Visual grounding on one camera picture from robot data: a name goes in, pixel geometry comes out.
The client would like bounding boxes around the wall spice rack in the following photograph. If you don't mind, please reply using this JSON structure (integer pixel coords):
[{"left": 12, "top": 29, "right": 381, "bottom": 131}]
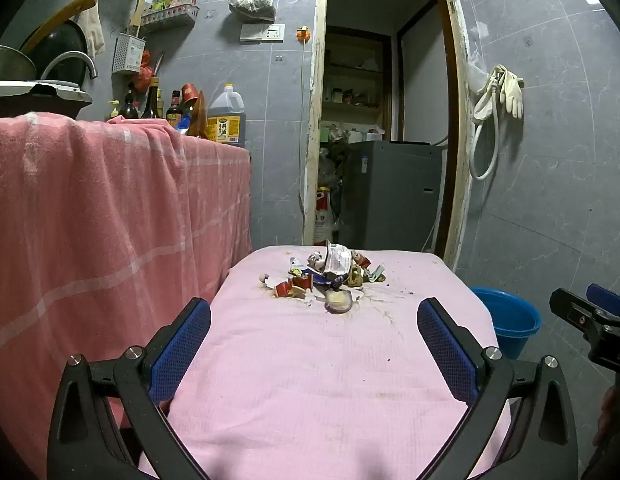
[{"left": 140, "top": 0, "right": 200, "bottom": 36}]

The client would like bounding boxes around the wooden spatula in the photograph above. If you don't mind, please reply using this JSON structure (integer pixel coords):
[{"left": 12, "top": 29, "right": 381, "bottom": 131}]
[{"left": 129, "top": 0, "right": 147, "bottom": 38}]

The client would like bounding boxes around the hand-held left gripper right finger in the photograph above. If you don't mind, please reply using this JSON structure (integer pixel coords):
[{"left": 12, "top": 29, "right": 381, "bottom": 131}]
[{"left": 416, "top": 297, "right": 580, "bottom": 480}]

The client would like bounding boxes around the red and white sack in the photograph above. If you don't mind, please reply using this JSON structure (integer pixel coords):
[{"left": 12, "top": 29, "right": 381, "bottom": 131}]
[{"left": 314, "top": 185, "right": 341, "bottom": 247}]

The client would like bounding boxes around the short dark bottle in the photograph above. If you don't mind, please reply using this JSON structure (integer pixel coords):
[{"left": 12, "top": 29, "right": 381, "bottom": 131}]
[{"left": 119, "top": 91, "right": 141, "bottom": 120}]

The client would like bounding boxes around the blue plastic bucket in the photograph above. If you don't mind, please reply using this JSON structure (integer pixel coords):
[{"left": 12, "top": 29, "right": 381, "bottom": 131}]
[{"left": 469, "top": 286, "right": 542, "bottom": 361}]

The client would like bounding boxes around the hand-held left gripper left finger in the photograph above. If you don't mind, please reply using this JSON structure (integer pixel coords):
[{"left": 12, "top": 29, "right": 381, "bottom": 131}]
[{"left": 46, "top": 297, "right": 212, "bottom": 480}]

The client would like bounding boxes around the white hose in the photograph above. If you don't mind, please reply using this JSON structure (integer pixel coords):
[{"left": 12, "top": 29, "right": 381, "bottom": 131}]
[{"left": 469, "top": 65, "right": 508, "bottom": 181}]

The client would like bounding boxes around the metal pot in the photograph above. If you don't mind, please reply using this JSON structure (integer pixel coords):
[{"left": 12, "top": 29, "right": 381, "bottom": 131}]
[{"left": 0, "top": 45, "right": 38, "bottom": 83}]

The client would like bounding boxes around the dark bottle with yellow label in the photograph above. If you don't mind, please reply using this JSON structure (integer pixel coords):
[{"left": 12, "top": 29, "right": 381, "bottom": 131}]
[{"left": 166, "top": 90, "right": 185, "bottom": 128}]

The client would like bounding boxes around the tall dark sauce bottle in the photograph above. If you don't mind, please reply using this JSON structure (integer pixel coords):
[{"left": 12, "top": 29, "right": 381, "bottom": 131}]
[{"left": 140, "top": 76, "right": 163, "bottom": 120}]

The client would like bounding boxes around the beige cloth glove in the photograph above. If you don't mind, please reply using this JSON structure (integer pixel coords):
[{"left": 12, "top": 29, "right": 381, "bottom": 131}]
[{"left": 77, "top": 2, "right": 107, "bottom": 58}]

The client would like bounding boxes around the red plastic bag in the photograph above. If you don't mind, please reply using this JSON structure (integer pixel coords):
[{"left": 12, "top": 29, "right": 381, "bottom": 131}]
[{"left": 134, "top": 50, "right": 158, "bottom": 95}]

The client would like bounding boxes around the pile of wrappers and scraps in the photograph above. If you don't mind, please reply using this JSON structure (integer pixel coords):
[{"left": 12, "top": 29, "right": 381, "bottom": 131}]
[{"left": 257, "top": 241, "right": 387, "bottom": 316}]

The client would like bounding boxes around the white rubber glove pair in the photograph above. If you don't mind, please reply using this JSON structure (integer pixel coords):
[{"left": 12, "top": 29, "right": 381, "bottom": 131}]
[{"left": 495, "top": 65, "right": 526, "bottom": 120}]

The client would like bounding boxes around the black wok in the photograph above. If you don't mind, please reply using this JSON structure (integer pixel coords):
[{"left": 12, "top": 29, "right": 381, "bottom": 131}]
[{"left": 20, "top": 0, "right": 98, "bottom": 86}]

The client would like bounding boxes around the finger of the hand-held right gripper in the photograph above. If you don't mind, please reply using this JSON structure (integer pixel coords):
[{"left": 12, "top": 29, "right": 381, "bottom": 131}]
[
  {"left": 586, "top": 283, "right": 620, "bottom": 318},
  {"left": 549, "top": 287, "right": 620, "bottom": 376}
]

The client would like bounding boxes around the light pink towel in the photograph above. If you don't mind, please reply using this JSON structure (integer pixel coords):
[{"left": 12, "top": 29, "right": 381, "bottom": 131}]
[{"left": 107, "top": 245, "right": 513, "bottom": 480}]

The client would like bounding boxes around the metal faucet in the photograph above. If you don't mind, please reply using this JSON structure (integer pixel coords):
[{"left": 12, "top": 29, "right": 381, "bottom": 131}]
[{"left": 40, "top": 51, "right": 99, "bottom": 83}]

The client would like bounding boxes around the person's right hand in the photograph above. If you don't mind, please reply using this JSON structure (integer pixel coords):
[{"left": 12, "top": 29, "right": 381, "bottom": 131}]
[{"left": 592, "top": 384, "right": 620, "bottom": 463}]

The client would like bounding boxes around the pink plaid cloth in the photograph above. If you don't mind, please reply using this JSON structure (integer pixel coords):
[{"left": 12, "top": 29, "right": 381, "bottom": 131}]
[{"left": 0, "top": 112, "right": 253, "bottom": 480}]

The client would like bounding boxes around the wooden shelf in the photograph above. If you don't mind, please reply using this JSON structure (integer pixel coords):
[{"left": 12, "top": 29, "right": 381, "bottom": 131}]
[{"left": 322, "top": 30, "right": 391, "bottom": 141}]

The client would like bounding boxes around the cooking oil jug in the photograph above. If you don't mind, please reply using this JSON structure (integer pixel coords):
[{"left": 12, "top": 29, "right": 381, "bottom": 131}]
[{"left": 206, "top": 83, "right": 247, "bottom": 147}]

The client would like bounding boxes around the metal utensil holder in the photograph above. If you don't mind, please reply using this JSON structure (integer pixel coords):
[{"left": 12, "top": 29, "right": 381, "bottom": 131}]
[{"left": 111, "top": 32, "right": 147, "bottom": 75}]

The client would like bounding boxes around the white wall socket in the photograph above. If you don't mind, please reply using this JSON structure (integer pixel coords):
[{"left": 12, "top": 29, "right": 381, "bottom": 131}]
[{"left": 239, "top": 23, "right": 286, "bottom": 45}]

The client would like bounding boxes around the wooden door frame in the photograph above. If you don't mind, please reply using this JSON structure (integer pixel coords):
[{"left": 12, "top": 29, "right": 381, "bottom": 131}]
[{"left": 301, "top": 0, "right": 473, "bottom": 273}]

